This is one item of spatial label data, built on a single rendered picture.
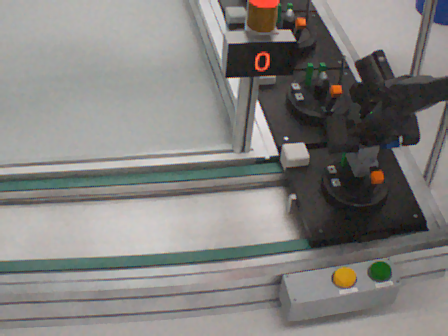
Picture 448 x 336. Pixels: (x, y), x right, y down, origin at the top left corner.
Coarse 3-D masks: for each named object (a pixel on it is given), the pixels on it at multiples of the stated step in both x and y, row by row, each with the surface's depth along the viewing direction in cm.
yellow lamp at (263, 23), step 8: (248, 8) 138; (256, 8) 136; (264, 8) 135; (272, 8) 136; (248, 16) 138; (256, 16) 137; (264, 16) 136; (272, 16) 137; (248, 24) 139; (256, 24) 138; (264, 24) 137; (272, 24) 138; (264, 32) 138
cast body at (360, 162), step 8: (360, 144) 145; (352, 152) 148; (360, 152) 145; (368, 152) 146; (376, 152) 146; (352, 160) 148; (360, 160) 146; (368, 160) 147; (376, 160) 147; (352, 168) 148; (360, 168) 146; (368, 168) 147; (360, 176) 147
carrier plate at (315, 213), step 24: (288, 168) 157; (312, 168) 157; (384, 168) 158; (312, 192) 152; (408, 192) 153; (312, 216) 147; (336, 216) 147; (360, 216) 147; (384, 216) 148; (408, 216) 148; (312, 240) 143; (336, 240) 144
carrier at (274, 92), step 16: (320, 64) 172; (272, 80) 176; (288, 80) 178; (304, 80) 175; (320, 80) 168; (336, 80) 180; (352, 80) 181; (272, 96) 173; (288, 96) 171; (304, 96) 171; (320, 96) 170; (272, 112) 169; (288, 112) 170; (304, 112) 167; (320, 112) 168; (336, 112) 168; (352, 112) 171; (272, 128) 165; (288, 128) 166; (304, 128) 166; (320, 128) 167; (320, 144) 163
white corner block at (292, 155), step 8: (288, 144) 159; (296, 144) 159; (304, 144) 159; (288, 152) 157; (296, 152) 157; (304, 152) 157; (280, 160) 160; (288, 160) 156; (296, 160) 156; (304, 160) 157
